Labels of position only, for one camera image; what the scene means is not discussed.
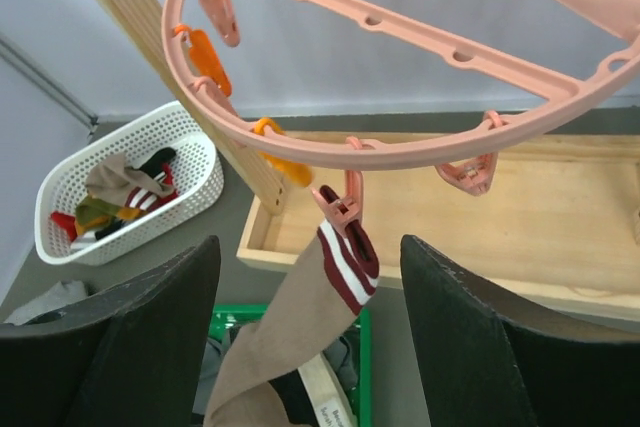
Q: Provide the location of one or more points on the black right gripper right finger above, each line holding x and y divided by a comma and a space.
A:
490, 357

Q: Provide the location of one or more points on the red sock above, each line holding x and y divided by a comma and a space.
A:
66, 222
166, 180

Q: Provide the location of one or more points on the grey crumpled cloth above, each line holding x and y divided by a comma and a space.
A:
61, 294

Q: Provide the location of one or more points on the white perforated plastic basket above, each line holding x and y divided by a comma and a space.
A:
197, 175

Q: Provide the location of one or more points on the olive green socks pair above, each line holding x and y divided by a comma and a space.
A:
93, 213

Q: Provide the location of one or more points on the wooden hanger rack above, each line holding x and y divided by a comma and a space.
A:
554, 218

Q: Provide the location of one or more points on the pink round clip hanger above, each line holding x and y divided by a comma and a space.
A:
564, 98

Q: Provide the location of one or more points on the beige sock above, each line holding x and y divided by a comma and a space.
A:
115, 181
257, 383

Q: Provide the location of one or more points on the orange clothes clip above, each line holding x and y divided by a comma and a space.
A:
204, 57

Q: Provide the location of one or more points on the black socks with label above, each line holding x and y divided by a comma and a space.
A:
312, 396

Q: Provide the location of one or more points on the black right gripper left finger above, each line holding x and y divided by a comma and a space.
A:
127, 356

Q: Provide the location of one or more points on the black striped sock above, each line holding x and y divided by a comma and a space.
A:
110, 229
154, 166

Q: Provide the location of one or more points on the pink clothes clip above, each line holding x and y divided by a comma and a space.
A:
342, 211

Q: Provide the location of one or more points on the grey striped sock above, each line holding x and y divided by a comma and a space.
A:
84, 241

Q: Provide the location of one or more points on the green plastic tray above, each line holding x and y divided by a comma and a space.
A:
225, 316

